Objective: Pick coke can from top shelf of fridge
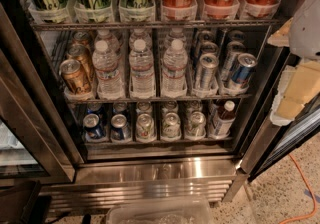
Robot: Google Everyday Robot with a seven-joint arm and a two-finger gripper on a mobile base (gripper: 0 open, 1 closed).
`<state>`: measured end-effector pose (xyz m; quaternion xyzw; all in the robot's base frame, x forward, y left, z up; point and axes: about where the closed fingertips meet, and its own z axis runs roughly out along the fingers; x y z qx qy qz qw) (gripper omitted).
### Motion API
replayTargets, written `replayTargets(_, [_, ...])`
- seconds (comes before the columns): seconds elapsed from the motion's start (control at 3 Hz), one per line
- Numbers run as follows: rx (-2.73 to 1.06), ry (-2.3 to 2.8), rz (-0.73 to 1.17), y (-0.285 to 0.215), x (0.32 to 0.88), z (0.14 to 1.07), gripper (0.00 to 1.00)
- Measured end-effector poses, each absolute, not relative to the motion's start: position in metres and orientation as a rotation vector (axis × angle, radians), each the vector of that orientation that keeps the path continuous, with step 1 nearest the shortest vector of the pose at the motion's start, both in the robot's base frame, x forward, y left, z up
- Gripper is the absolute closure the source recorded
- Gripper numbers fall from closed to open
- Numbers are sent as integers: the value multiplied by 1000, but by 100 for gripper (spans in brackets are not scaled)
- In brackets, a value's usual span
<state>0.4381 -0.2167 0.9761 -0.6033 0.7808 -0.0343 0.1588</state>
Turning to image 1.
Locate left silver green can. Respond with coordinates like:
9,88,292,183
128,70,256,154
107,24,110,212
136,113,156,142

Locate clear plastic bin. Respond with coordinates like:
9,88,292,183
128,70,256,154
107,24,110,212
106,196,214,224

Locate middle front water bottle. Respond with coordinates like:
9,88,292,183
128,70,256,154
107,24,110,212
129,39,155,99

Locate middle silver green can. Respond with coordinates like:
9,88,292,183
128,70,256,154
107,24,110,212
161,112,181,141

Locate front silver slim can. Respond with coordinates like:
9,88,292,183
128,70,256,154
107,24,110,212
194,53,219,91

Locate orange floor cable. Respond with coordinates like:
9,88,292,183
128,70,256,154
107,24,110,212
278,153,318,224

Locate glass fridge door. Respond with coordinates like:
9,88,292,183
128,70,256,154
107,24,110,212
239,54,320,182

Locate right front water bottle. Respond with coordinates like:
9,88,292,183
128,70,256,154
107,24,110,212
161,39,188,98

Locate gold soda can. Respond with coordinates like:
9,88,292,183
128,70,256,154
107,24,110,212
67,44,94,82
60,59,91,95

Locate silver green can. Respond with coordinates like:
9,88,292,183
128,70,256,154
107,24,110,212
161,112,181,141
136,113,156,142
185,111,206,140

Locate front gold soda can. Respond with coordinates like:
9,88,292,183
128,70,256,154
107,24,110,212
60,59,91,95

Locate right silver green can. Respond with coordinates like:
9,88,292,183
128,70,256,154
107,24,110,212
185,111,206,140

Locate front blue silver can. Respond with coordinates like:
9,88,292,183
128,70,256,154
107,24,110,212
228,53,257,90

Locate middle gold soda can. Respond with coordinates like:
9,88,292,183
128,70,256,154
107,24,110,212
67,44,94,82

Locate water bottle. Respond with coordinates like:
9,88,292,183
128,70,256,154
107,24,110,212
129,39,155,99
92,40,123,100
161,39,188,98

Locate left front water bottle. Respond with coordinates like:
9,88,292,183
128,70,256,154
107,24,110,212
92,40,123,100

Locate white capped brown bottle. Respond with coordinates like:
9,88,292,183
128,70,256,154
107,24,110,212
211,100,235,139

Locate blue pepsi can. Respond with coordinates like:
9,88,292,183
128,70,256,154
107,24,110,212
110,114,132,142
83,114,106,140

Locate left blue pepsi can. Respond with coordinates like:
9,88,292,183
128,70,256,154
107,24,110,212
83,114,106,140

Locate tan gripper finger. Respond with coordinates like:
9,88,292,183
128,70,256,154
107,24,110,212
267,18,293,47
270,60,320,126

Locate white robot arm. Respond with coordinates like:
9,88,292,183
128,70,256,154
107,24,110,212
267,0,320,126

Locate stainless steel fridge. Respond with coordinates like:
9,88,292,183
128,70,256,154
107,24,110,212
1,0,304,216

